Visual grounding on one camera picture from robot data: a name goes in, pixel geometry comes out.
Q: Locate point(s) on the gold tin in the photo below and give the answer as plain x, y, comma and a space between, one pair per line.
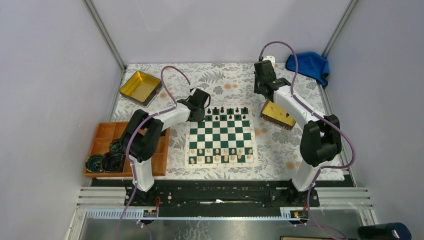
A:
276, 115
141, 88

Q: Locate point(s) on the gold tin left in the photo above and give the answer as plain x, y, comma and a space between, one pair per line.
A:
141, 88

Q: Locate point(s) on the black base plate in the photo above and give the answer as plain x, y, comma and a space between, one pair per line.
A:
266, 193

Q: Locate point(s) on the wooden compartment tray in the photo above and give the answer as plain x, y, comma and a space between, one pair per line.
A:
107, 132

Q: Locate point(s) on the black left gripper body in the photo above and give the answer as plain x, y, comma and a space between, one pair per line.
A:
200, 116

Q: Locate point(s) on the blue cloth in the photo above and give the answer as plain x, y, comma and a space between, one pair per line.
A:
313, 65

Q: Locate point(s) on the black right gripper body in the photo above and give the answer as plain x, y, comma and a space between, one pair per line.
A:
257, 84

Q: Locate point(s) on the floral tablecloth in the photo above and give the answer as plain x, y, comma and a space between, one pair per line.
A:
229, 84

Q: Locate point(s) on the dark cylinder bottle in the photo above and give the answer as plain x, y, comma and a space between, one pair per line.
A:
387, 231

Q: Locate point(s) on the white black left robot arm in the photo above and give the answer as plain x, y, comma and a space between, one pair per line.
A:
141, 136

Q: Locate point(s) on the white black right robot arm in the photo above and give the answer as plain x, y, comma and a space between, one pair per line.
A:
320, 142

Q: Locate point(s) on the green white chess board mat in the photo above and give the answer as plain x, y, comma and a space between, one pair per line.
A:
229, 143

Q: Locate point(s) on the gold tin right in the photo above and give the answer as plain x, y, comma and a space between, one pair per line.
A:
276, 115

